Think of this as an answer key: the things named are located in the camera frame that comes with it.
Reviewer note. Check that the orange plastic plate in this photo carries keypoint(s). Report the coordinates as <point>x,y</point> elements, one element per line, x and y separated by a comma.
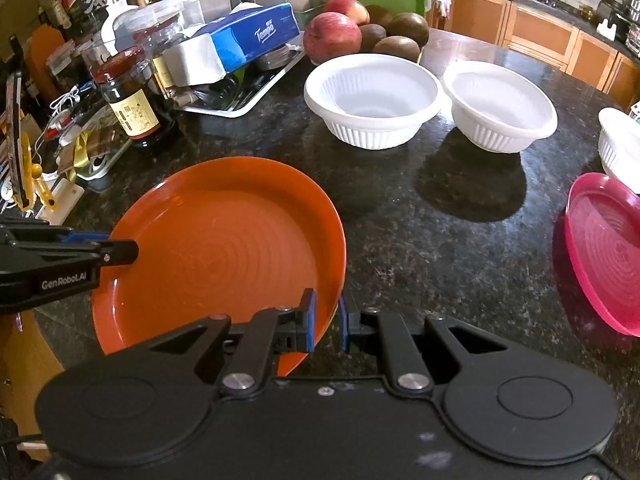
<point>225,240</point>

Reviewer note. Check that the yellow plastic clip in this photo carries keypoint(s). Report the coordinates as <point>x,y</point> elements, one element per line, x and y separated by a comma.
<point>37,175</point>

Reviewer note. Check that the white liquor bottle red cap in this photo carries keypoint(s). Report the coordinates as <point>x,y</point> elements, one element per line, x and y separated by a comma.
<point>112,5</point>

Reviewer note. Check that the red-lidded sauce jar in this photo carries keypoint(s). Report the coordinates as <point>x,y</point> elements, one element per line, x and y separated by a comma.
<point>130,105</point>

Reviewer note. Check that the white knife holder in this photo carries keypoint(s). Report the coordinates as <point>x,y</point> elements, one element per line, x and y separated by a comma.
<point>609,30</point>

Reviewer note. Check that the clear plastic container lid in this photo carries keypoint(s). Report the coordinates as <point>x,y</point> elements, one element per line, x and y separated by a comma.
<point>150,12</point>

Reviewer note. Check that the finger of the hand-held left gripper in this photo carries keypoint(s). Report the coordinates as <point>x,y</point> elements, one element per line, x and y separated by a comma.
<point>120,252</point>
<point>85,237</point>

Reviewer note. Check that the blue tissue pack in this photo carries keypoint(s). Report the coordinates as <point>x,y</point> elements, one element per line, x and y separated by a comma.
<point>250,35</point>

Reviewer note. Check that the white ribbed plastic bowl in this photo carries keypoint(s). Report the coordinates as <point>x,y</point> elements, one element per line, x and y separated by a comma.
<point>495,130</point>
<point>622,150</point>
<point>400,120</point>

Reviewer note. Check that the glass jar yellow label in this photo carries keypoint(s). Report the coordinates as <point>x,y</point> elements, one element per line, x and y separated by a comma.
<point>160,45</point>

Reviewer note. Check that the wooden base cabinets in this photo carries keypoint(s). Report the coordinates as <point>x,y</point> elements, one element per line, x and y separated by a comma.
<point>540,30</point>

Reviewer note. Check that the brown round fruit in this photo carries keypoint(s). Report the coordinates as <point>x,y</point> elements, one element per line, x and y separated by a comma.
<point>410,29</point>
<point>372,35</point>
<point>397,50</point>
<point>379,14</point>

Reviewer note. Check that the white paper napkin pack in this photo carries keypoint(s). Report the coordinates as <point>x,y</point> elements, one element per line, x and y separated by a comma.
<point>192,62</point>

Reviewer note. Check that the metal tray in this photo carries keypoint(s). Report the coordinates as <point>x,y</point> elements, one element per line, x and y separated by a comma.
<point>260,90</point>

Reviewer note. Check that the pink plastic plate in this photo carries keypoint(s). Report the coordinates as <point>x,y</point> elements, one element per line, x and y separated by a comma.
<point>610,255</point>

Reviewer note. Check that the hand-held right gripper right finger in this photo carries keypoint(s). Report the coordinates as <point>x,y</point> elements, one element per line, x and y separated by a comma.
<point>344,329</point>

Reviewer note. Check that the red apple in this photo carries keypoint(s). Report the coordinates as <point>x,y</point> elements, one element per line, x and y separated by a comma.
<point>332,37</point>
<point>350,9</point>

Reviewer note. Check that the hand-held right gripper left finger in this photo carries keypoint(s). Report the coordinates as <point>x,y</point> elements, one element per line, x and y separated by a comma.
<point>310,321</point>

